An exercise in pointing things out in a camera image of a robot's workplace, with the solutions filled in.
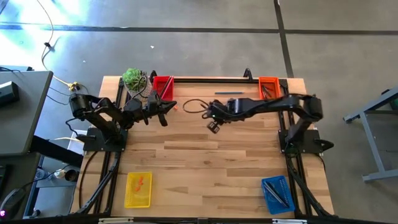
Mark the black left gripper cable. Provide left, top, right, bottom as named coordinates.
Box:
left=132, top=75, right=149, bottom=100

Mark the orange plastic bin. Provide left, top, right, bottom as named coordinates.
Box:
left=258, top=76, right=282, bottom=101

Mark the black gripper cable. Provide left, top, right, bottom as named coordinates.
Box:
left=132, top=75, right=149, bottom=100
left=182, top=98, right=211, bottom=114

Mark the grey desk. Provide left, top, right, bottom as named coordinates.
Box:
left=0, top=70, right=54, bottom=156

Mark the yellow plastic bin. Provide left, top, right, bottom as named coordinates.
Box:
left=124, top=171, right=154, bottom=209

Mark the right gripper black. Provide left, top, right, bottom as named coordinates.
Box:
left=206, top=98, right=236, bottom=134

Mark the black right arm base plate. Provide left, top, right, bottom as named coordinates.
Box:
left=278, top=129, right=335, bottom=155

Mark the blue plastic bin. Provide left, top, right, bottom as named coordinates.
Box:
left=261, top=175, right=296, bottom=215

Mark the red plastic bin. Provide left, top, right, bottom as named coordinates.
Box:
left=152, top=75, right=175, bottom=102

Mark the black desk crossbar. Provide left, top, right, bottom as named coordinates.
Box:
left=29, top=134, right=85, bottom=168

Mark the yellow-white floor cable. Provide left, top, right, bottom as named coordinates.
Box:
left=35, top=0, right=80, bottom=91

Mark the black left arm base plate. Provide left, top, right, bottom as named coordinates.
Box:
left=83, top=126, right=129, bottom=153

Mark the black device with light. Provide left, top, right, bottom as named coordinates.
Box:
left=0, top=188, right=27, bottom=218

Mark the black aluminium table frame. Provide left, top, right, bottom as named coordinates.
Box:
left=70, top=76, right=335, bottom=218

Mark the pale yellow cable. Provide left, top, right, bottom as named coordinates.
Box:
left=51, top=136, right=85, bottom=144

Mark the black device on desk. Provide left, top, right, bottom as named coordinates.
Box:
left=0, top=80, right=21, bottom=108

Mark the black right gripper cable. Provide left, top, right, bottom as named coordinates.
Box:
left=182, top=98, right=211, bottom=114

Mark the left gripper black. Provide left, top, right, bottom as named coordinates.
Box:
left=141, top=93, right=177, bottom=128

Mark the black pen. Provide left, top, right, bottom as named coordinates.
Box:
left=159, top=76, right=172, bottom=98
left=267, top=181, right=290, bottom=208

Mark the black round object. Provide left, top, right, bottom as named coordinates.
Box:
left=64, top=169, right=80, bottom=183

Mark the grey metal table frame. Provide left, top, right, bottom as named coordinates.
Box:
left=343, top=86, right=398, bottom=183

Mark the green plant in patterned pot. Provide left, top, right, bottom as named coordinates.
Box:
left=122, top=67, right=154, bottom=103

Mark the silver pen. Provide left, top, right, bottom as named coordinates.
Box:
left=262, top=184, right=284, bottom=208

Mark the silver bracket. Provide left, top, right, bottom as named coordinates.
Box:
left=98, top=217, right=134, bottom=224
left=272, top=218, right=308, bottom=224

